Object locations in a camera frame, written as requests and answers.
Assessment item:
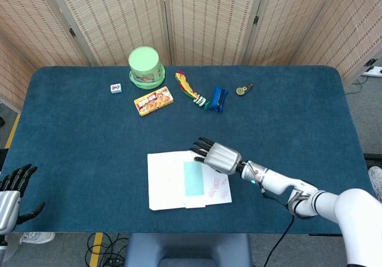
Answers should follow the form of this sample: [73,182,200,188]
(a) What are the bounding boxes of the white sneaker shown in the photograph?
[367,165,382,202]
[20,231,56,244]

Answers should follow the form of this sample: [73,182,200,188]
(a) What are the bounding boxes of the blue and white tasselled bookmark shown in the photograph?
[182,161,207,210]

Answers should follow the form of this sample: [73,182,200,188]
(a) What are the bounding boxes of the colourful feather shuttlecock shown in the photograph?
[174,70,211,111]

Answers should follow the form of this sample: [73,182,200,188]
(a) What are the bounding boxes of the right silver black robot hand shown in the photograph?
[189,136,242,175]

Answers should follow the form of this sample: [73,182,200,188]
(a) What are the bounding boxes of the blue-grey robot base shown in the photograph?
[124,232,253,267]

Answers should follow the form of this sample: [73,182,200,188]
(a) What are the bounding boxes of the black correction tape dispenser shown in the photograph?
[235,83,254,97]

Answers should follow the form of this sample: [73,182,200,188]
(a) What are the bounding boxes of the white paper booklet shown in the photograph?
[147,150,233,211]

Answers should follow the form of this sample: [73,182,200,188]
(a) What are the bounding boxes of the blue table cloth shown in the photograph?
[0,65,378,235]

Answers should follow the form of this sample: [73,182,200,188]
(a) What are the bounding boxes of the yellow curry box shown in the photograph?
[134,86,175,117]

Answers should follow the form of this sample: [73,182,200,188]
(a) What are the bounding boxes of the black floor cables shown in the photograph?
[86,233,129,267]

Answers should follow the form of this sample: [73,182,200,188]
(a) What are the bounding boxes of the woven bamboo folding screen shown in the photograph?
[0,0,382,109]

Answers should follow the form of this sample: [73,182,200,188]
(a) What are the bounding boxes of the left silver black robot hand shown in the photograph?
[0,164,46,235]

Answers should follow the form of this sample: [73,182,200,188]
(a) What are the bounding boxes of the white power strip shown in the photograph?
[361,66,382,77]

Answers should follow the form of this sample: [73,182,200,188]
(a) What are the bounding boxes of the green plastic toy bucket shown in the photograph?
[128,46,166,90]

